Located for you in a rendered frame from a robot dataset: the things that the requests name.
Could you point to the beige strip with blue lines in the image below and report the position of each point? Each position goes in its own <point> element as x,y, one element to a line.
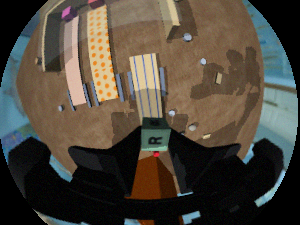
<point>146,85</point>

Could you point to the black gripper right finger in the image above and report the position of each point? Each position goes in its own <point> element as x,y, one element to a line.
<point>191,160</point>

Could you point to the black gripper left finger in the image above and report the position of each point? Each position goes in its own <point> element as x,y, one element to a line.
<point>120,160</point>

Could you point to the grey-green labelled cube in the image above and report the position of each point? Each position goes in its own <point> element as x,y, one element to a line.
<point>155,133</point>

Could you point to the tan strip with orange polka dots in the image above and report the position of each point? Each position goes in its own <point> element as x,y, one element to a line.
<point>102,68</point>

